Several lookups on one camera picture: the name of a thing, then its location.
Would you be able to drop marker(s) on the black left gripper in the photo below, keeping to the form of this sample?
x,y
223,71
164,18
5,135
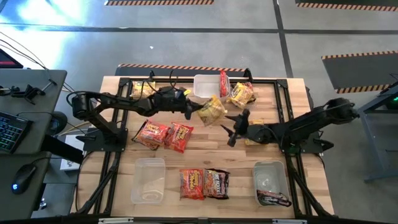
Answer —
x,y
168,101

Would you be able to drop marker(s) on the black bar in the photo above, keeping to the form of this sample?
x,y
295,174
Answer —
x,y
62,149

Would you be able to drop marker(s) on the grey metal cart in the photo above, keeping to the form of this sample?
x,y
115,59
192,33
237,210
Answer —
x,y
373,103

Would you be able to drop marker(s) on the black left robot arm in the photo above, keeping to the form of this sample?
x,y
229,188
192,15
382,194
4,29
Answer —
x,y
124,102

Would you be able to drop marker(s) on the black computer mouse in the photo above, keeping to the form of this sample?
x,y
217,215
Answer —
x,y
23,179

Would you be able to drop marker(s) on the yellow tag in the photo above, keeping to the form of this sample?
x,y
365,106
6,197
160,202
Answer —
x,y
187,92

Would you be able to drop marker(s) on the dark laptop screen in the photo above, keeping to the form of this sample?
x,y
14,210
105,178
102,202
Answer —
x,y
7,60

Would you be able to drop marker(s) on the caster wheel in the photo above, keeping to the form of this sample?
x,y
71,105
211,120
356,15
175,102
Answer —
x,y
42,204

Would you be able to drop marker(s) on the grey desk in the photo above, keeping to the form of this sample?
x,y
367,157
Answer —
x,y
31,81

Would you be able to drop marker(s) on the black mat striped edge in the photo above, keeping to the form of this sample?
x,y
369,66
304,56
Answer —
x,y
357,71

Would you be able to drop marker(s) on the black metal table frame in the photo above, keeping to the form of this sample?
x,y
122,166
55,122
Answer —
x,y
264,80

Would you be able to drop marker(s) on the orange Saucy Noodles pack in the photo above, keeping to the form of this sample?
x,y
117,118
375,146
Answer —
x,y
191,184
223,84
152,133
179,137

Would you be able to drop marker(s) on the black round object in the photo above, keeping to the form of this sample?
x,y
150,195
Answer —
x,y
59,123

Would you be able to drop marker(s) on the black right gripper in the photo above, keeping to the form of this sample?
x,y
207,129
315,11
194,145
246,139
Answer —
x,y
255,133

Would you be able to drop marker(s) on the backlit keyboard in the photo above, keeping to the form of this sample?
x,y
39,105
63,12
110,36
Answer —
x,y
11,132

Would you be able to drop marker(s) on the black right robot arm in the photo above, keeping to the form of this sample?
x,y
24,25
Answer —
x,y
311,124

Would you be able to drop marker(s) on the white plastic bin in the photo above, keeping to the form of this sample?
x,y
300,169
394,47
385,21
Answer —
x,y
206,87

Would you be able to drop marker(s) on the silver bracket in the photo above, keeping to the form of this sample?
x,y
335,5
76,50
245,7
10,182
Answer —
x,y
115,221
289,221

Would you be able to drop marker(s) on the black desk clamp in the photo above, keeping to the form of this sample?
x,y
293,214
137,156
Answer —
x,y
29,92

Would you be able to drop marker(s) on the grey plastic bin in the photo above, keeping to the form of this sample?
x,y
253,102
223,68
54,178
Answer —
x,y
269,180

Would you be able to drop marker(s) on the white box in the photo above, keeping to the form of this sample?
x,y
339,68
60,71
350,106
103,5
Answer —
x,y
69,165

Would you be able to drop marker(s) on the clear plastic bin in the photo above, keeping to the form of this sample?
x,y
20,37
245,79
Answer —
x,y
149,180

